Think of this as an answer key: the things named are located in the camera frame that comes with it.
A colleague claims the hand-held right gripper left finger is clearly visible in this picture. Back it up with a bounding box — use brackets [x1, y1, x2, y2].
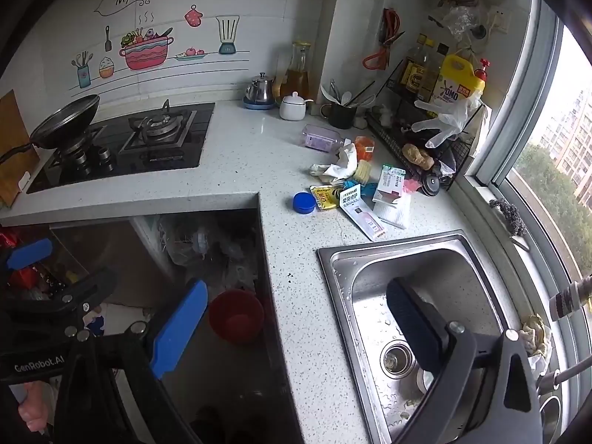
[53, 279, 210, 444]

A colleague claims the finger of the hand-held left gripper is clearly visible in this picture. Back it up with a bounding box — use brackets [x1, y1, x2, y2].
[4, 268, 117, 334]
[0, 238, 54, 283]

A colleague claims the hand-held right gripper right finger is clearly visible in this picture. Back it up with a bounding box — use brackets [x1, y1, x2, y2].
[385, 276, 545, 444]

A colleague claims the clear plastic trash bag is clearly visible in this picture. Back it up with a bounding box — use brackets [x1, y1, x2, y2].
[157, 215, 260, 292]

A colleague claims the white textured cloth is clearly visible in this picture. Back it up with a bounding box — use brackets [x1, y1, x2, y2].
[372, 192, 412, 229]

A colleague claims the yellow sachet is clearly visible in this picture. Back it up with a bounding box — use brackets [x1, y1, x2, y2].
[310, 184, 340, 211]

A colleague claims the person's left hand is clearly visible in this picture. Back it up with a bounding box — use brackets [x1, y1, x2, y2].
[18, 380, 50, 434]

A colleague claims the white bowl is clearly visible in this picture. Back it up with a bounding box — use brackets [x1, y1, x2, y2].
[415, 367, 438, 394]

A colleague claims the red plastic basin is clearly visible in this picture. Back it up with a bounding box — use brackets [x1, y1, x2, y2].
[208, 289, 265, 345]

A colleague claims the stainless steel sink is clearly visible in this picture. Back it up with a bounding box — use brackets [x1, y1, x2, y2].
[317, 230, 528, 444]

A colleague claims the wooden cutting board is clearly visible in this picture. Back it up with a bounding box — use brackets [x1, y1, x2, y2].
[0, 90, 41, 206]

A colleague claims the dirty white rag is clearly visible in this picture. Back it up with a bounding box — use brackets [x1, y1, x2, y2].
[520, 314, 553, 371]

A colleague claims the flattened white carton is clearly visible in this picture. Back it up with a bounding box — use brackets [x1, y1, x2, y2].
[340, 184, 387, 241]

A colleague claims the black frying pan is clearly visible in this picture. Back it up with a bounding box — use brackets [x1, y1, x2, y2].
[0, 94, 101, 162]

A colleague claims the steel wool scrubber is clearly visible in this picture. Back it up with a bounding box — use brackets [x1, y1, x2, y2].
[489, 198, 528, 238]

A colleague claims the blue packet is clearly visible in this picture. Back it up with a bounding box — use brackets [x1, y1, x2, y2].
[346, 178, 381, 197]

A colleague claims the black glass gas stove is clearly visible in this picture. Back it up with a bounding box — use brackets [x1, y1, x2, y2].
[26, 102, 216, 195]

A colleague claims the white green carton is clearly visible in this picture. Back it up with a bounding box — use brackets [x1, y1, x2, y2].
[372, 164, 407, 204]

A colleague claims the chrome faucet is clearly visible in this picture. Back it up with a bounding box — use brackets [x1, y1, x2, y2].
[549, 275, 592, 322]

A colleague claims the blue bottle lid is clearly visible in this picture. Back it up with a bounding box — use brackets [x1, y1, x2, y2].
[292, 192, 315, 215]

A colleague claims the brown ginger root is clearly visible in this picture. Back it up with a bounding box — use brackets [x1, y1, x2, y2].
[402, 143, 435, 169]

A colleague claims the crumpled white wrapper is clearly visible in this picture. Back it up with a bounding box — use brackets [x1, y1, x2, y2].
[321, 141, 359, 181]

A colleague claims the clear plastic glove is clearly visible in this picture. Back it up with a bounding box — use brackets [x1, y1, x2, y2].
[411, 88, 484, 149]

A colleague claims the window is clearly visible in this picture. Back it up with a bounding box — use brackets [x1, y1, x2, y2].
[462, 0, 592, 444]

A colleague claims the purple plastic bottle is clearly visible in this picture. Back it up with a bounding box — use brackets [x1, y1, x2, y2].
[302, 124, 352, 151]

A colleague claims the black mug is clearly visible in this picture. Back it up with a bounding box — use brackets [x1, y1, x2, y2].
[320, 101, 358, 130]

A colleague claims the dark chopsticks pair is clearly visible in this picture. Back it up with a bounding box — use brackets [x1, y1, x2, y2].
[347, 81, 376, 106]

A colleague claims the white lidded jar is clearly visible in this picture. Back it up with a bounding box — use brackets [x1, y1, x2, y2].
[279, 92, 309, 121]

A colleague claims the yellow detergent jug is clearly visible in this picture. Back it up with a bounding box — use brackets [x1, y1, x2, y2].
[432, 53, 486, 107]

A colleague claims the steel teapot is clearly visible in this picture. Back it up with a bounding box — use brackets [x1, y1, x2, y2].
[243, 73, 277, 105]

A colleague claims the dark sauce bottle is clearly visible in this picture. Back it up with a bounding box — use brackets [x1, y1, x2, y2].
[429, 43, 451, 100]
[400, 33, 430, 94]

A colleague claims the glass oil carafe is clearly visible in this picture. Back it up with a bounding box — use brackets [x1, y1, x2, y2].
[280, 41, 315, 105]

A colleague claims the clear hanging plastic bag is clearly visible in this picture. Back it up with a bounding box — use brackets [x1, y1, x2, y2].
[441, 4, 486, 42]

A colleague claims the black wire rack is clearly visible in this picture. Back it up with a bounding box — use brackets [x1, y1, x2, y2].
[367, 58, 491, 190]

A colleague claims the cartoon kitchen wall sticker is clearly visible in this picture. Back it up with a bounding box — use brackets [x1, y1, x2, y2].
[69, 0, 253, 91]

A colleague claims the red hanging cord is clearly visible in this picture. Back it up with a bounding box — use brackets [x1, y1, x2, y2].
[363, 8, 405, 71]

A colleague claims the white wall socket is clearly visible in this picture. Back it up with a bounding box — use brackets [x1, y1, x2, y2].
[489, 6, 512, 34]

